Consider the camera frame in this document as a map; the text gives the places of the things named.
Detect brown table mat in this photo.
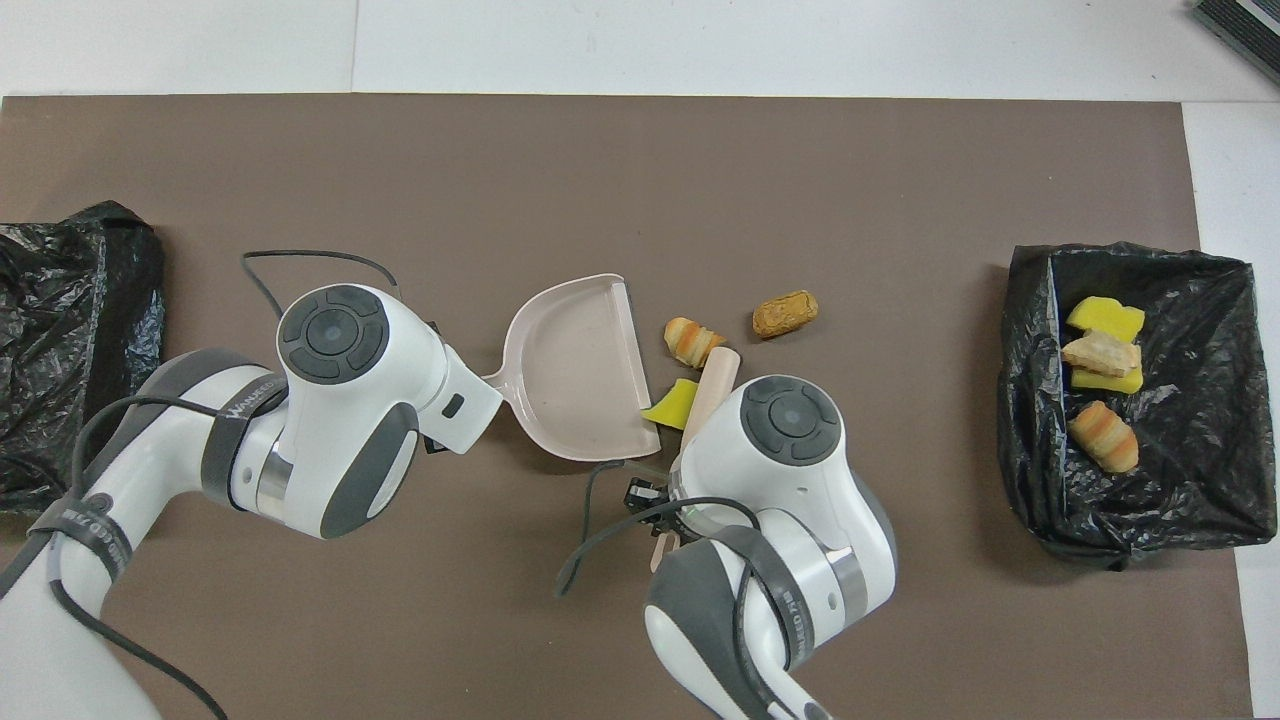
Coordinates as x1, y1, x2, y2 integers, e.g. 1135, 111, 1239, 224
0, 95, 1253, 720

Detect beige plastic dustpan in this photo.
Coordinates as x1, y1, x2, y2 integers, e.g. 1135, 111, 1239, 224
483, 273, 663, 464

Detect striped bread roll piece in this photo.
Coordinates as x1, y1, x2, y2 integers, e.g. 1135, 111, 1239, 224
1067, 400, 1141, 474

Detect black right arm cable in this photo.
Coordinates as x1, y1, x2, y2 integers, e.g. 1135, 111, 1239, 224
555, 460, 796, 720

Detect beige hand brush black bristles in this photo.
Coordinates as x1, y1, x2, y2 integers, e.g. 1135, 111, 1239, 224
650, 346, 743, 574

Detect dark grey ribbed device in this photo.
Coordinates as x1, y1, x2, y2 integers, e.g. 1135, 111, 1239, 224
1193, 0, 1280, 86

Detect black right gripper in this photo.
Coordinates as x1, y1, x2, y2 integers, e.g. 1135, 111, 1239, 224
625, 478, 683, 517

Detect brown breaded nugget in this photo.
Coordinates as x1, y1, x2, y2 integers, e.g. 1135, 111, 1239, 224
752, 289, 820, 341

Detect orange croissant bread piece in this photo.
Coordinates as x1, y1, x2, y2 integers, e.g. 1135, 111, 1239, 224
664, 316, 727, 369

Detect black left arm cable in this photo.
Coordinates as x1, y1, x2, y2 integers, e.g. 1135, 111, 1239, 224
0, 249, 403, 720

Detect pale yellow crust piece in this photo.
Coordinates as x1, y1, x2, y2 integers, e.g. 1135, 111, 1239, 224
1060, 330, 1142, 379

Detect yellow sponge piece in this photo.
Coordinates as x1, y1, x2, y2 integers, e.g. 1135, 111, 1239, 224
1065, 295, 1147, 343
1070, 364, 1144, 395
640, 377, 702, 432

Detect black bag-lined trash bin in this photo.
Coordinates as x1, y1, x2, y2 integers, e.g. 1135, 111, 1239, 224
0, 200, 167, 523
997, 240, 1279, 571

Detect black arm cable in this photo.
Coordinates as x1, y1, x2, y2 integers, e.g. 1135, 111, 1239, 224
555, 460, 796, 720
0, 249, 403, 720

